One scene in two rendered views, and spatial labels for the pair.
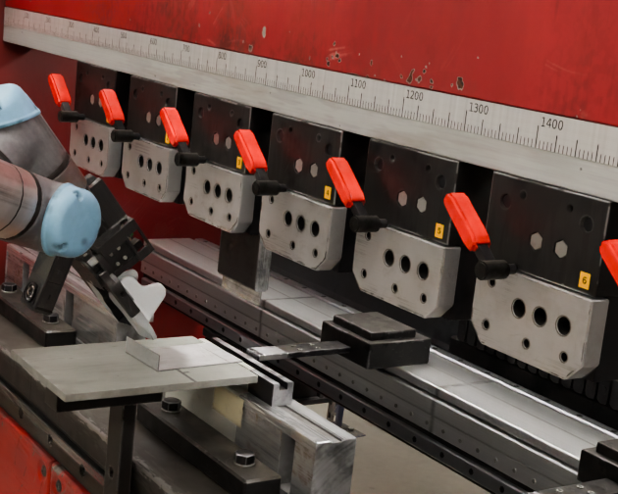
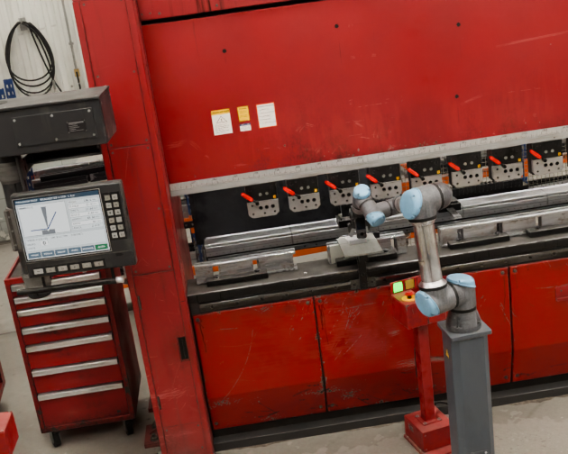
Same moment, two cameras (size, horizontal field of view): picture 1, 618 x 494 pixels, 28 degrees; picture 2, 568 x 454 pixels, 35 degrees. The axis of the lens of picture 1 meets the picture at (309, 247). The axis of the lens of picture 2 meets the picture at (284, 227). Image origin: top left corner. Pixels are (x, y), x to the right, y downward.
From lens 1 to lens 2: 3.92 m
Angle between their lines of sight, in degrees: 56
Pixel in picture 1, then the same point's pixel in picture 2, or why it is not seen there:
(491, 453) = (401, 224)
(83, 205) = not seen: hidden behind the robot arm
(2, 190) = not seen: hidden behind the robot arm
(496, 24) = (444, 128)
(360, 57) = (400, 145)
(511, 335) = (464, 182)
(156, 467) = (371, 266)
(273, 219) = (377, 191)
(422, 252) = (435, 177)
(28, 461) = (297, 305)
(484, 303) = (455, 180)
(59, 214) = not seen: hidden behind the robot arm
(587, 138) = (472, 142)
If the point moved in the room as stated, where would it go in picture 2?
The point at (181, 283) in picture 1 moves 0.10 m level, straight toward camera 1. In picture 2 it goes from (239, 249) to (256, 249)
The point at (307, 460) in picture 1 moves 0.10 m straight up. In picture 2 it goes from (402, 240) to (400, 221)
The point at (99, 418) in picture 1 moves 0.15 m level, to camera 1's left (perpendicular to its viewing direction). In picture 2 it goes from (334, 271) to (319, 283)
